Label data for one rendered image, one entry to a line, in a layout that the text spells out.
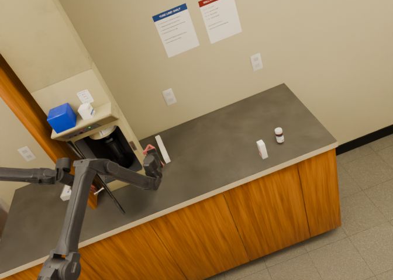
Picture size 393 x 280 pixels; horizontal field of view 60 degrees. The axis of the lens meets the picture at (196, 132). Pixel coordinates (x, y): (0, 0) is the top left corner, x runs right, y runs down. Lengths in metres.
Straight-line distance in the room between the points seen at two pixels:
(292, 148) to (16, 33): 1.48
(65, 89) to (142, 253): 1.09
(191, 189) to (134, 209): 0.34
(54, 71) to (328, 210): 1.84
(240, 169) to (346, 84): 1.24
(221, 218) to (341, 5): 1.55
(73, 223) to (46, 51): 0.82
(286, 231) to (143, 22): 1.61
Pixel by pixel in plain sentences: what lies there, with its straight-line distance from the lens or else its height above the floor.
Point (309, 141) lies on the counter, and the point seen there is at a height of 0.94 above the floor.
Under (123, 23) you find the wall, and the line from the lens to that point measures 2.11.
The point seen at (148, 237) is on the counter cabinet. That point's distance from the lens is 2.12.
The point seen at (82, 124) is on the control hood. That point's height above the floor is 1.51.
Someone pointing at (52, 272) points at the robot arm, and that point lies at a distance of 1.26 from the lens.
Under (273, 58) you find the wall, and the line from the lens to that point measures 2.42.
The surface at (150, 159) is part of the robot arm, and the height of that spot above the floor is 1.30.
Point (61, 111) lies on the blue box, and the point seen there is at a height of 1.60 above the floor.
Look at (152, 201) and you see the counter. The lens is 1.99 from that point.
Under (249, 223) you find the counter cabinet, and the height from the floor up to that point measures 0.51.
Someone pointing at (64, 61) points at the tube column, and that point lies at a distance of 1.73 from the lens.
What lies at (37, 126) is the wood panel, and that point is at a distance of 1.87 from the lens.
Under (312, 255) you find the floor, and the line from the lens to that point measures 2.66.
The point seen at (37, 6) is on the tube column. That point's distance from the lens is 1.66.
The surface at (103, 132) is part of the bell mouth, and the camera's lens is 1.95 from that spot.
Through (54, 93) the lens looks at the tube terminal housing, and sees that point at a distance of 1.81.
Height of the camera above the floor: 2.32
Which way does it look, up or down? 37 degrees down
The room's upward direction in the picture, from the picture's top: 22 degrees counter-clockwise
